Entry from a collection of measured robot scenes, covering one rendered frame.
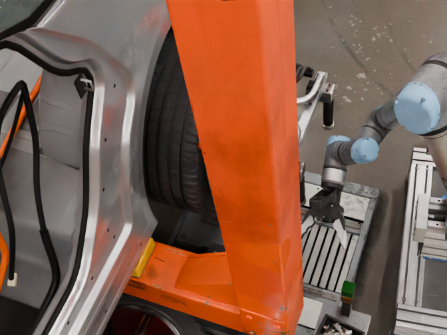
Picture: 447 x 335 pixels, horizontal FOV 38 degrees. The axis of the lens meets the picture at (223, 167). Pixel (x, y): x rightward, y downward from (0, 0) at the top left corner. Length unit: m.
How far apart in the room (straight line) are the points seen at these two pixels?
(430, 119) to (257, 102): 0.59
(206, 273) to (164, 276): 0.18
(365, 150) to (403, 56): 1.79
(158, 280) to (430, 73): 1.10
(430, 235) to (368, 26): 1.92
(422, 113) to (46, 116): 1.10
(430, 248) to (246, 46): 1.34
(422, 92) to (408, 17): 2.32
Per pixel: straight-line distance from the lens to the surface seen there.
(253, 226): 1.52
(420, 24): 3.87
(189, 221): 2.80
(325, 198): 1.95
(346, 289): 2.13
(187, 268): 2.15
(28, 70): 2.38
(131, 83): 1.80
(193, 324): 2.28
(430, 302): 2.64
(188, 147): 1.97
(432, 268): 2.71
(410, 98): 1.61
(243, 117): 1.18
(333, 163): 2.02
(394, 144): 3.28
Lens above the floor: 2.59
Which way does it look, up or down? 54 degrees down
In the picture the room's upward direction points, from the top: 11 degrees counter-clockwise
